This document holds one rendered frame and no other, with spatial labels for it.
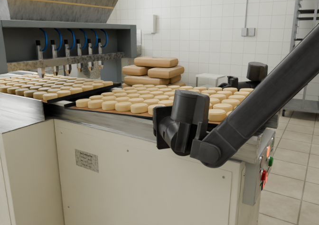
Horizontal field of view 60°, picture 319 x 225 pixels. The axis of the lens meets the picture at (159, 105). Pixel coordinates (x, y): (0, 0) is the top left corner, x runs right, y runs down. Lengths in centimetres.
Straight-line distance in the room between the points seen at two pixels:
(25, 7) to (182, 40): 442
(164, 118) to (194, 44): 463
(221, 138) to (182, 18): 488
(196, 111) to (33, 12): 76
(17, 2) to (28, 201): 68
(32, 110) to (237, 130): 79
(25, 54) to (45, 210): 58
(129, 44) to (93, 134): 59
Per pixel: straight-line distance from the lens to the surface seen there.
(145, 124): 81
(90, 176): 103
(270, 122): 97
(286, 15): 483
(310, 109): 417
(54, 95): 108
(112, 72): 149
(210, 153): 51
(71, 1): 120
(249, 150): 70
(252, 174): 77
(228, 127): 51
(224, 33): 503
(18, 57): 109
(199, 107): 53
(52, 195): 119
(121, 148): 88
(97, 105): 89
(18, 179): 108
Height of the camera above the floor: 114
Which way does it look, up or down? 15 degrees down
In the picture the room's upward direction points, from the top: straight up
